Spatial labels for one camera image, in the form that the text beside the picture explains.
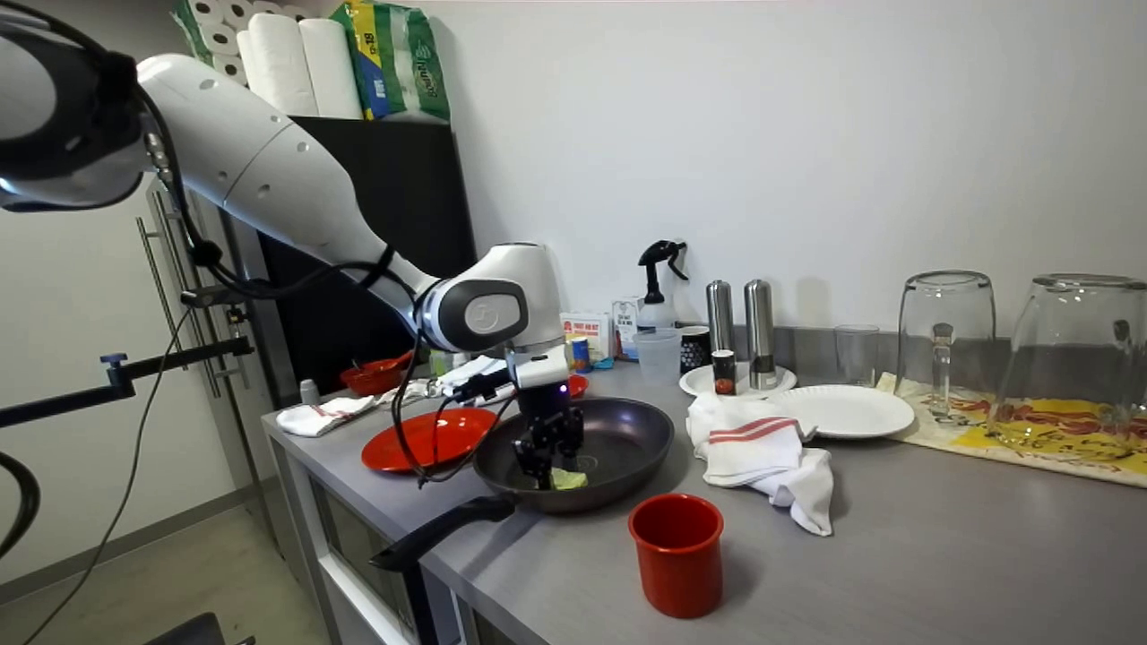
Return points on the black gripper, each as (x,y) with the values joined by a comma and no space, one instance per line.
(553,417)

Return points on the yellow green sponge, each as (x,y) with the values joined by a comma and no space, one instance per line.
(567,476)

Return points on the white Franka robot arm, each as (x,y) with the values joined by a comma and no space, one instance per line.
(272,166)

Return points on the dark frying pan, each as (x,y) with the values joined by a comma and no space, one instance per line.
(627,448)

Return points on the red bowl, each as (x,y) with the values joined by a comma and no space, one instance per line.
(579,383)

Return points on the blue can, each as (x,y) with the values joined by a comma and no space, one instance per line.
(582,357)

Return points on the white towel blue stripes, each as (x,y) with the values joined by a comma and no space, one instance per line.
(467,382)

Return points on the white first aid kit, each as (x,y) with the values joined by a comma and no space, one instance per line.
(592,330)

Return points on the red dinner plate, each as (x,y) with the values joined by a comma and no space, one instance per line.
(414,448)

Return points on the small white box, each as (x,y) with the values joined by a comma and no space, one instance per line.
(625,324)

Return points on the small white saucer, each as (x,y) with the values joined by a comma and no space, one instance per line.
(694,382)

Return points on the red cup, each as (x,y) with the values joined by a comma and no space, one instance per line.
(677,561)

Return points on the spray bottle black nozzle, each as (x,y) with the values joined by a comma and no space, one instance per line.
(652,316)

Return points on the clear plastic container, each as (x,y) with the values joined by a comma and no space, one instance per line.
(695,350)

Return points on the small dark spice jar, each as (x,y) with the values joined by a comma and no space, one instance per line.
(724,373)

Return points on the red plastic utensil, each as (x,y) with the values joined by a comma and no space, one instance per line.
(372,379)

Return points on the white towel red stripe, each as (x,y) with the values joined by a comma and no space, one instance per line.
(754,451)

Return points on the steel shaker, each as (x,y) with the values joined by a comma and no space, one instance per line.
(760,316)
(719,314)

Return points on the crumpled white cloth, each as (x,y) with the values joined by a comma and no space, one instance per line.
(312,417)

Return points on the small grey bottle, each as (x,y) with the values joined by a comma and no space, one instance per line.
(310,392)

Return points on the white dinner plate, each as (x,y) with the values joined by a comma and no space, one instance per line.
(844,412)

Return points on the black cabinet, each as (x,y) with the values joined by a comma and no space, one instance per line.
(418,180)

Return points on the black equipment stand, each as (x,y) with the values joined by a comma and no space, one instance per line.
(199,633)

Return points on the green package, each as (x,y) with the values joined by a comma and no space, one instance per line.
(407,57)

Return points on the paper towel rolls pack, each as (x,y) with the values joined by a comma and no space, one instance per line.
(300,66)

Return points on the yellow patterned mat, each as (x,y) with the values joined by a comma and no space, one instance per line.
(1050,448)

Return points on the patterned paper pack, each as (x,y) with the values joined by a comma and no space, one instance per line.
(208,42)

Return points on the large upturned glass jar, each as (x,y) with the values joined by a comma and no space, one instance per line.
(1080,353)

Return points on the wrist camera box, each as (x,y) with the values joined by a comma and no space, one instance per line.
(539,365)

